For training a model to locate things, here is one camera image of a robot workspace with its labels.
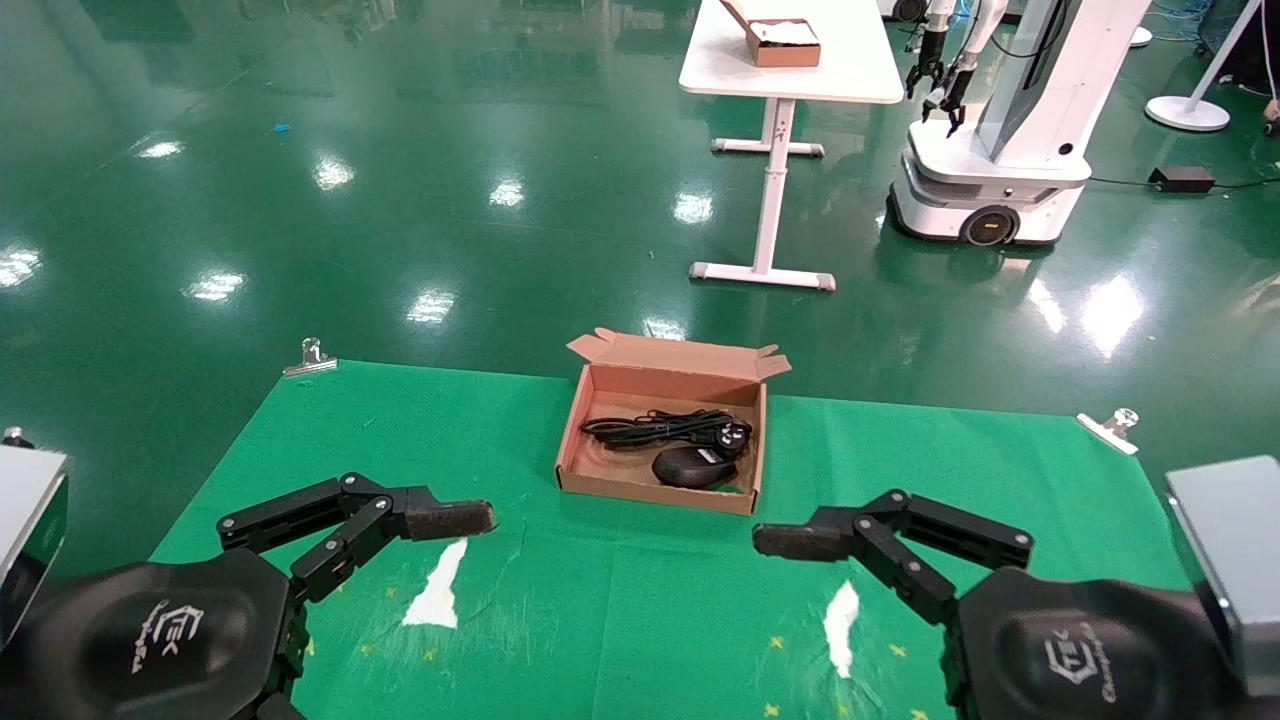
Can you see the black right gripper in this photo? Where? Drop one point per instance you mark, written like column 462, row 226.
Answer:
column 1090, row 650

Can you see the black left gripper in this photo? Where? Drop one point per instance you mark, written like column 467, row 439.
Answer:
column 160, row 640

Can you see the open brown cardboard box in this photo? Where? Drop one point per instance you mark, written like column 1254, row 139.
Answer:
column 610, row 470

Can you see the small brown box with white contents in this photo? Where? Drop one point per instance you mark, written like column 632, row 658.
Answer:
column 785, row 42

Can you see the green table cloth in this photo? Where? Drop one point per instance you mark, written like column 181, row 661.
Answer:
column 620, row 600

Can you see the silver binder clip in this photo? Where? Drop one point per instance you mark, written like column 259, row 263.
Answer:
column 1112, row 428
column 310, row 360

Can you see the white wheeled robot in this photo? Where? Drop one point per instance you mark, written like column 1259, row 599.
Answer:
column 1020, row 120

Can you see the black power adapter brick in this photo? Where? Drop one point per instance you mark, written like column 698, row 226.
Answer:
column 1182, row 178

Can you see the white round stand base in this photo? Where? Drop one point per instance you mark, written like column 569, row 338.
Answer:
column 1187, row 112

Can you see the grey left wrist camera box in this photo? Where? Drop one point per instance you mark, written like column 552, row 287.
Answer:
column 30, row 530

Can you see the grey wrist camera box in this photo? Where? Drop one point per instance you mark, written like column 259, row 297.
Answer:
column 30, row 530
column 1235, row 560

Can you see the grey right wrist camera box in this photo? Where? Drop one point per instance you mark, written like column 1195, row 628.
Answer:
column 1235, row 560

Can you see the white table with pedestal legs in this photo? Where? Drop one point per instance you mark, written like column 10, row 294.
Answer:
column 790, row 60

